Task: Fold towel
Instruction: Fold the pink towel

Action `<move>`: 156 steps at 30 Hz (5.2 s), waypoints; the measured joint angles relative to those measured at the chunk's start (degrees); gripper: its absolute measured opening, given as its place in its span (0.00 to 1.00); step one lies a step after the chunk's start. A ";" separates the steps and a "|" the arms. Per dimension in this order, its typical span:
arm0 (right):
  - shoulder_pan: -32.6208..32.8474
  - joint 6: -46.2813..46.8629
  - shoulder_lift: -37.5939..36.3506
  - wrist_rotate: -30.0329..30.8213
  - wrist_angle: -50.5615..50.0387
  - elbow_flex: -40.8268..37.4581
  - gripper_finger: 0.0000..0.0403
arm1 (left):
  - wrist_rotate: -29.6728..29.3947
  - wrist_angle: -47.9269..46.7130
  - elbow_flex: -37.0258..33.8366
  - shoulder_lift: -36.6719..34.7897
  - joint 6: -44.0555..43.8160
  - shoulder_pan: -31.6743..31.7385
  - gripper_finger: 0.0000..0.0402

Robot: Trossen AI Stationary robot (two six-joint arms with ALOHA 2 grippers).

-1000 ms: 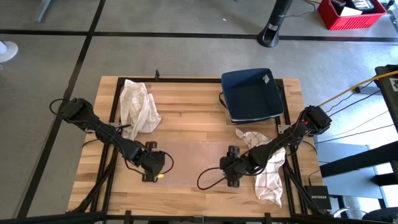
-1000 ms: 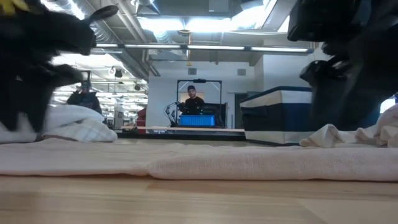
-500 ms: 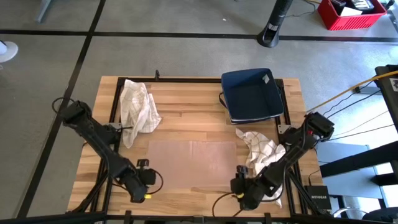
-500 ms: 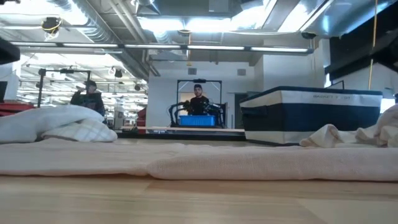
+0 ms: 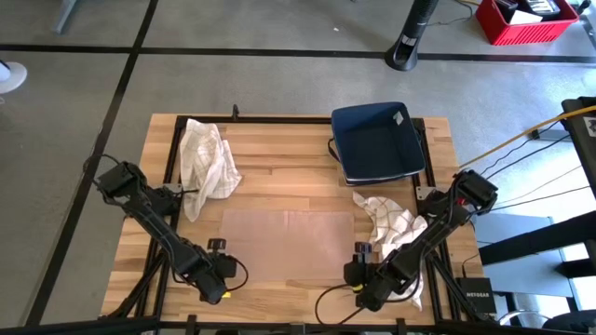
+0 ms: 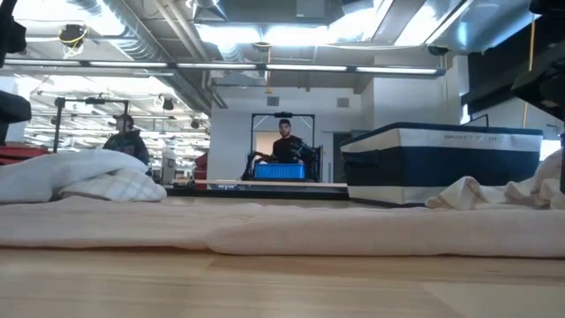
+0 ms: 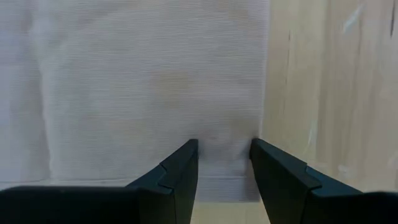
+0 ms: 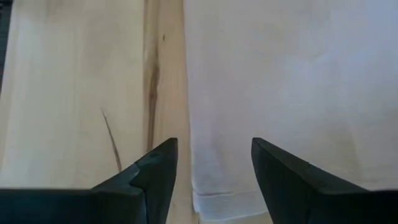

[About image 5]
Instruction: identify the plain pink towel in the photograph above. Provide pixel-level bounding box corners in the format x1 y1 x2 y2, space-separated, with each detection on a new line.
218 208 358 284

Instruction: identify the white towel with grey checks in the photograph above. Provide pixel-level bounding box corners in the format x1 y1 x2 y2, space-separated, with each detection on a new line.
179 117 244 223

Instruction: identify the navy fabric basket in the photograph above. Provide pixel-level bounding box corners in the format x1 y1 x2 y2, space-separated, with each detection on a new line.
327 100 427 188

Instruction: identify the white towel with red checks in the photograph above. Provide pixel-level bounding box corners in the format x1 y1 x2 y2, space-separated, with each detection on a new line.
351 190 429 312

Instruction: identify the black desk foot beam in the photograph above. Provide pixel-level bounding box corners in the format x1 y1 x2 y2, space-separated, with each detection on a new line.
478 209 596 280

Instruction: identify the black office chair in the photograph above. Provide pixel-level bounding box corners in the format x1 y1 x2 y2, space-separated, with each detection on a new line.
496 308 596 335

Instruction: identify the grey power strip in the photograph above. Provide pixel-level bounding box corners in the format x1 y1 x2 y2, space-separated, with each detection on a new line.
527 128 572 142

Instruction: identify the black floor stand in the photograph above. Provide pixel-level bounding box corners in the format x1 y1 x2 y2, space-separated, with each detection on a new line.
384 0 440 73

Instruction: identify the black desk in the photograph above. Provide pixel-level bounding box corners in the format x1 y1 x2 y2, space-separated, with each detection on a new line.
561 96 596 199

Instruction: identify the white round stand base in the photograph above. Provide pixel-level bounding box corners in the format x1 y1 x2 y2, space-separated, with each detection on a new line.
0 60 28 96

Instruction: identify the red plastic crate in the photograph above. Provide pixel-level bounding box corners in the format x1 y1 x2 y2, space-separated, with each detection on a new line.
474 0 581 47

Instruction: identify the grey furniture leg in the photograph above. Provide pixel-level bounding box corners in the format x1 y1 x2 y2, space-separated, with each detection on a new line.
49 0 79 35

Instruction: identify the white box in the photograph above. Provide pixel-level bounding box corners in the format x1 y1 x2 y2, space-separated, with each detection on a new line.
508 8 545 25

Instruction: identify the black device in crate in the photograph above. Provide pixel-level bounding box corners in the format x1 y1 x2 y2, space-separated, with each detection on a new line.
525 0 562 18

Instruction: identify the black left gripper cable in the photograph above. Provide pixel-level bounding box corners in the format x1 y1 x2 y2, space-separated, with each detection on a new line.
225 254 250 293

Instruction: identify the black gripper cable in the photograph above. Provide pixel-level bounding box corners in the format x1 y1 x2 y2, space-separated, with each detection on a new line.
315 282 373 326
225 254 250 293

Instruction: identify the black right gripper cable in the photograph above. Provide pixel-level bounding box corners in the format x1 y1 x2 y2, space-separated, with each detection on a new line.
315 282 373 326

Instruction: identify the black Netgear network switch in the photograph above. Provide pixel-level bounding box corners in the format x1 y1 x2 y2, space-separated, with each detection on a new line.
454 276 498 315

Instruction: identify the black metal table frame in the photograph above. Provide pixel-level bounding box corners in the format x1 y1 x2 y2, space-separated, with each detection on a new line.
95 104 481 335

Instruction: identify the yellow cable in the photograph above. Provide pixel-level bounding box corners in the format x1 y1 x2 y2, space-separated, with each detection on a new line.
458 105 596 168

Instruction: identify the thin beige floor cable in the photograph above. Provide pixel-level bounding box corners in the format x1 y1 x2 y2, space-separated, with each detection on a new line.
497 165 583 206

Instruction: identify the thin black floor cable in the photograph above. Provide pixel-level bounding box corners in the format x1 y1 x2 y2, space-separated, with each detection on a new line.
497 185 592 210

